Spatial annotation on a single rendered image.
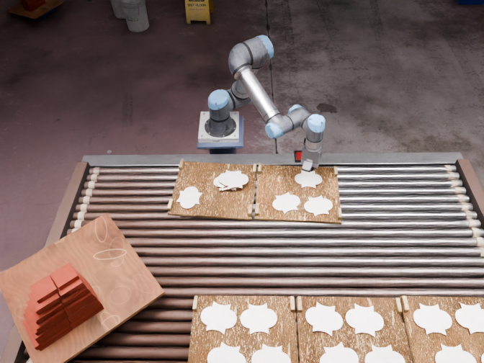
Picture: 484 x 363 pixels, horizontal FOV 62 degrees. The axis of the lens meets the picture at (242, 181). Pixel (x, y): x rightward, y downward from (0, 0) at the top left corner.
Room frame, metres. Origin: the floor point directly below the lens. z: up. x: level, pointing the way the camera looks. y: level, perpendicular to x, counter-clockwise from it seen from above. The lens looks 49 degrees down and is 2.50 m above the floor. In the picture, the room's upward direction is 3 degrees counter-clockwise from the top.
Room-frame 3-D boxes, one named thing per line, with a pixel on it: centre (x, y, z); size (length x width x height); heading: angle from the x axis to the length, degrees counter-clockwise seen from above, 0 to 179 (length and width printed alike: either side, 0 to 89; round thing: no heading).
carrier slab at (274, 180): (1.26, -0.28, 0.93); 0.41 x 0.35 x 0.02; 83
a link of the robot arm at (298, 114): (1.41, -0.27, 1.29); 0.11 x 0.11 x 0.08; 32
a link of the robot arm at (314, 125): (1.34, -0.34, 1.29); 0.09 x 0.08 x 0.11; 32
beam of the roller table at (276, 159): (1.52, -0.15, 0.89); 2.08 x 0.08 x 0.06; 87
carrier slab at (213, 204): (1.31, 0.14, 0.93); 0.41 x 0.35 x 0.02; 82
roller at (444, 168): (1.44, -0.15, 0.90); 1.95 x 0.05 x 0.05; 87
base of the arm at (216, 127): (1.81, 0.11, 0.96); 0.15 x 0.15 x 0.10
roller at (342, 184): (1.34, -0.15, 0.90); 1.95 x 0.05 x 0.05; 87
